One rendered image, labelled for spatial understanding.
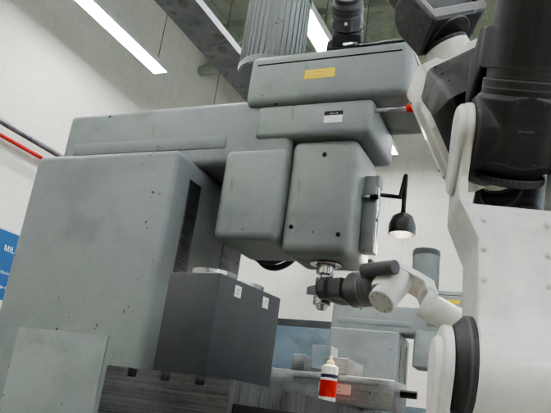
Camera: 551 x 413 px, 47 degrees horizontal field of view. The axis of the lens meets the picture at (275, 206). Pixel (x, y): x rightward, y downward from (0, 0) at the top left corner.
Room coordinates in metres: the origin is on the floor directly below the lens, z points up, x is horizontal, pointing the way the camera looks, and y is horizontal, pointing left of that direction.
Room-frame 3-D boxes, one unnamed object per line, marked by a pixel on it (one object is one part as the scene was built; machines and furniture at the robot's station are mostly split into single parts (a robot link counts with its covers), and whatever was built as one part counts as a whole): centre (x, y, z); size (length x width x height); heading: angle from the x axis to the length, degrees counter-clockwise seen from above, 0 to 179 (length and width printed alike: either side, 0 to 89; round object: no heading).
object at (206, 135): (1.86, 0.30, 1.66); 0.80 x 0.23 x 0.20; 65
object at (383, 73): (1.65, -0.14, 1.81); 0.47 x 0.26 x 0.16; 65
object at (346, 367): (1.68, -0.23, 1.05); 0.15 x 0.06 x 0.04; 155
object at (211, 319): (1.25, 0.07, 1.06); 0.22 x 0.12 x 0.20; 148
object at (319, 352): (1.70, -0.18, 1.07); 0.06 x 0.05 x 0.06; 155
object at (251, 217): (1.73, 0.02, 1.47); 0.24 x 0.19 x 0.26; 155
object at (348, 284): (1.57, -0.21, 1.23); 0.13 x 0.12 x 0.10; 130
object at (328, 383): (1.57, -0.18, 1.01); 0.04 x 0.04 x 0.11
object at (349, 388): (1.69, -0.21, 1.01); 0.35 x 0.15 x 0.11; 65
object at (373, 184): (1.60, -0.25, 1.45); 0.04 x 0.04 x 0.21; 65
